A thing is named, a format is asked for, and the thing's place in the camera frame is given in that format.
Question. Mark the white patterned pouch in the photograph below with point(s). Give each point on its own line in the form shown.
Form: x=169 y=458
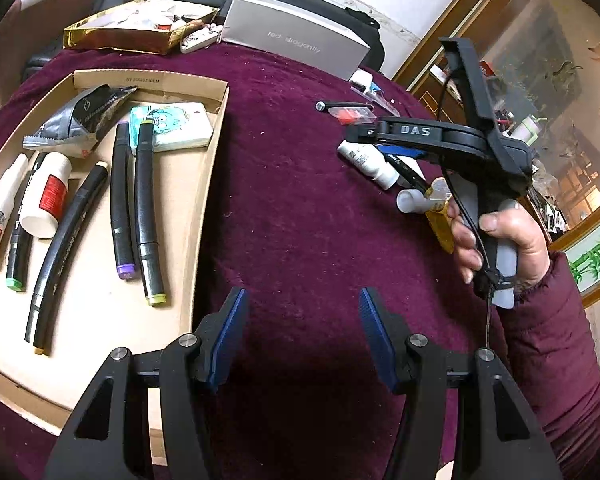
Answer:
x=197 y=40

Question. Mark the black pen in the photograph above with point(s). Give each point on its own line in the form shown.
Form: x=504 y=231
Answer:
x=322 y=106

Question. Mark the shallow cardboard box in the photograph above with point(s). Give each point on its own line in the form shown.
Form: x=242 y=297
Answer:
x=95 y=320

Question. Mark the clear plastic case red contents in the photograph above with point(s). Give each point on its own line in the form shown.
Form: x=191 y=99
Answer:
x=352 y=115

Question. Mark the clear plastic packet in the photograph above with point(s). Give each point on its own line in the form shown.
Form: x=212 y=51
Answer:
x=375 y=92

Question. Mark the person's right forearm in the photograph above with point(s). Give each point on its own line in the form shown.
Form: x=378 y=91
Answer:
x=555 y=360

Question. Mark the yellow-green-capped black marker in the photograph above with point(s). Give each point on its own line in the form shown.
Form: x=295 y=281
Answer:
x=147 y=210

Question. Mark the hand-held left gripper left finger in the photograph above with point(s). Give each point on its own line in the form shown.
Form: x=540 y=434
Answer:
x=227 y=340

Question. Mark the cream-capped black marker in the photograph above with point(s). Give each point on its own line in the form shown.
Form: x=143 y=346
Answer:
x=65 y=255

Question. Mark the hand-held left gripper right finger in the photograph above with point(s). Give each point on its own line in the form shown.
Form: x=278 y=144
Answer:
x=377 y=340

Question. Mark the person's right hand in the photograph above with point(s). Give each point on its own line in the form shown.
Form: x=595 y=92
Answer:
x=525 y=250

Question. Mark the matte black snack packet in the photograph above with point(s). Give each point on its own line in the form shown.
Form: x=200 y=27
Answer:
x=70 y=122

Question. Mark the cartoon print tissue pack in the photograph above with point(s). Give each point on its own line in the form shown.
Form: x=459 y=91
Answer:
x=185 y=127

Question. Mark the brown armchair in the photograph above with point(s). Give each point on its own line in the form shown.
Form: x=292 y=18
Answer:
x=45 y=0

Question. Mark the green-capped black marker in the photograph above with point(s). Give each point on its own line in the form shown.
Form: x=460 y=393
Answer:
x=17 y=255

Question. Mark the gold gift box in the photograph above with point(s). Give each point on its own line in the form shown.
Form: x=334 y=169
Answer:
x=115 y=40

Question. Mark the white bottle with black print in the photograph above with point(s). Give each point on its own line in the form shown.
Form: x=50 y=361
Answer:
x=375 y=165

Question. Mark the white thermos cup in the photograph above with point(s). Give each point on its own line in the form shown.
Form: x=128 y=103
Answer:
x=527 y=130

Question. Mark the white bottle with red label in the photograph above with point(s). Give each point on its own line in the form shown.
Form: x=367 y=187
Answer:
x=45 y=195

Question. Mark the purple-capped black marker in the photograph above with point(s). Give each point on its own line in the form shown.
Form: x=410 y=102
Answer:
x=121 y=210

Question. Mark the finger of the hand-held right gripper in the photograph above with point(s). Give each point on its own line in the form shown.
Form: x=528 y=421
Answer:
x=400 y=151

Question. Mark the black marker with white print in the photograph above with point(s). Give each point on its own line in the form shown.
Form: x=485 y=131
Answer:
x=410 y=175

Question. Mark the yellow snack packet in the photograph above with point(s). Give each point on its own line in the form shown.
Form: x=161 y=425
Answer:
x=442 y=230

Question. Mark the wooden cabinet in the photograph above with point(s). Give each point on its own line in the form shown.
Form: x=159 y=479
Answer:
x=555 y=60

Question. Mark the grey shoe box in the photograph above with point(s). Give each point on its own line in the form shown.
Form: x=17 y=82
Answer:
x=290 y=40

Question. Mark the small translucent white bottle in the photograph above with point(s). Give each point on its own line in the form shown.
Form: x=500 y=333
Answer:
x=409 y=201

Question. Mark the white charger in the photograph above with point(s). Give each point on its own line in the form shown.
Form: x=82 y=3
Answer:
x=360 y=79

